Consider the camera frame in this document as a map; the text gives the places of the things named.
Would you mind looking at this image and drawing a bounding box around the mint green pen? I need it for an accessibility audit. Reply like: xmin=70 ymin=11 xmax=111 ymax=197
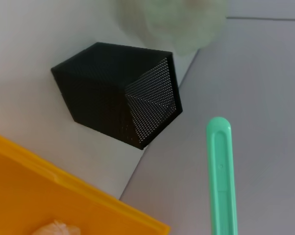
xmin=205 ymin=117 xmax=239 ymax=235

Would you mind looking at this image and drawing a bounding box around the white paper ball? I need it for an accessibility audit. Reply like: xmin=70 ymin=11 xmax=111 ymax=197
xmin=31 ymin=219 xmax=82 ymax=235

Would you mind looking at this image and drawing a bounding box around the black mesh pen holder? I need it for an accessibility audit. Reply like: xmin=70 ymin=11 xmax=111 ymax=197
xmin=50 ymin=42 xmax=184 ymax=151

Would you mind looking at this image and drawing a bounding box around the pale green glass fruit plate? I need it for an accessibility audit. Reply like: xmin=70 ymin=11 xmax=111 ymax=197
xmin=117 ymin=0 xmax=228 ymax=56

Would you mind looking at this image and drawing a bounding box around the yellow plastic bin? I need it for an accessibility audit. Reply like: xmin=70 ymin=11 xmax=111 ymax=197
xmin=0 ymin=131 xmax=172 ymax=235

